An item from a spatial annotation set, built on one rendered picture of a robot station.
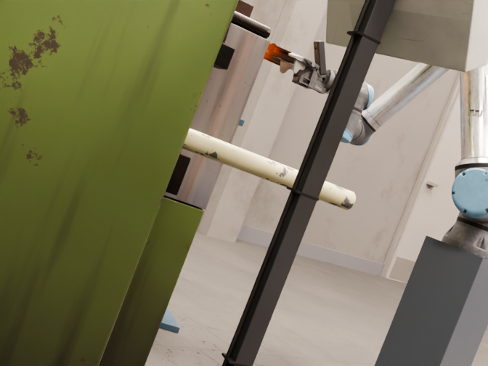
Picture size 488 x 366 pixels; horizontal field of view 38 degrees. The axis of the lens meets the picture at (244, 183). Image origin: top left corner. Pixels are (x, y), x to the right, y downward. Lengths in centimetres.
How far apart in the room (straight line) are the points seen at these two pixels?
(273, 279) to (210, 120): 51
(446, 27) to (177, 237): 81
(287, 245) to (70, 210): 42
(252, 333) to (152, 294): 45
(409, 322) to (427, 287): 13
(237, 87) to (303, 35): 351
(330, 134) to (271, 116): 381
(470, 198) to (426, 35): 97
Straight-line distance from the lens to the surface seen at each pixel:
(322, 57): 247
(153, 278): 177
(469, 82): 241
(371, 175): 660
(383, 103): 261
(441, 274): 246
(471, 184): 230
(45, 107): 136
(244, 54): 175
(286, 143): 565
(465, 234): 247
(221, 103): 173
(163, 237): 175
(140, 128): 139
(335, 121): 136
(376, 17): 140
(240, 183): 512
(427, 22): 141
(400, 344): 251
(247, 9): 179
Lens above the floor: 63
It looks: 2 degrees down
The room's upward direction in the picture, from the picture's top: 21 degrees clockwise
